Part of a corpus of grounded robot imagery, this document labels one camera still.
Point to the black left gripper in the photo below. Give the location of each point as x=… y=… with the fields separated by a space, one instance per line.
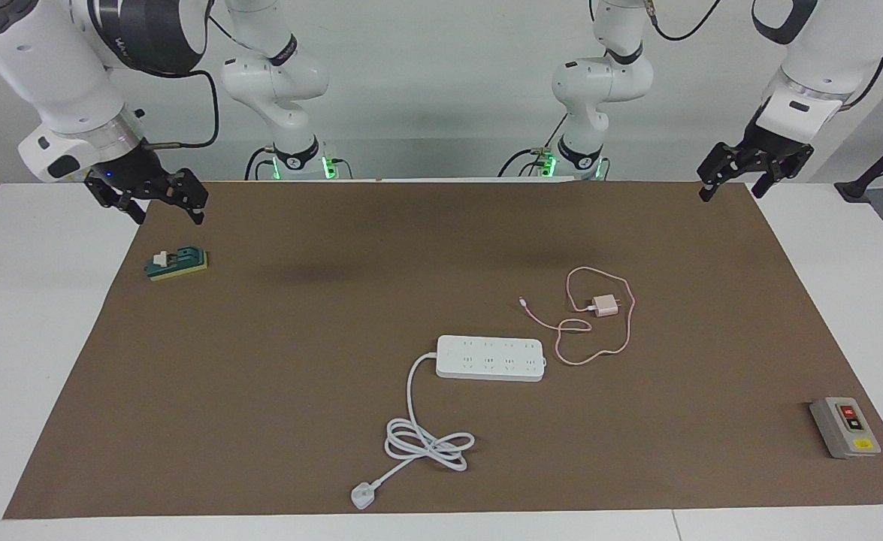
x=768 y=150

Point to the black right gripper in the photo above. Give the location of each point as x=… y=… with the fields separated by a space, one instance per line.
x=140 y=174

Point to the pink charger adapter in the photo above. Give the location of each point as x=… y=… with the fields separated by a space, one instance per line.
x=603 y=306

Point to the white power strip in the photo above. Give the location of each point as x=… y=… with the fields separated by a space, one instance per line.
x=490 y=361

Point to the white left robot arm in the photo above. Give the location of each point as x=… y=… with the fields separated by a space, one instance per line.
x=824 y=60

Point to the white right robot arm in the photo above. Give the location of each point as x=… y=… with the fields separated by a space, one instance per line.
x=50 y=68

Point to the black stand with angled pole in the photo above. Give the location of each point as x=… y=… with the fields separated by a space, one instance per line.
x=881 y=161

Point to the brown table mat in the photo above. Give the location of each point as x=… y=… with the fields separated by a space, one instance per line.
x=261 y=376

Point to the green knife switch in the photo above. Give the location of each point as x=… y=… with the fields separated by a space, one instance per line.
x=178 y=263

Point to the grey on-off switch box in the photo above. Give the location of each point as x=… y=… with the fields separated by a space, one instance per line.
x=843 y=430

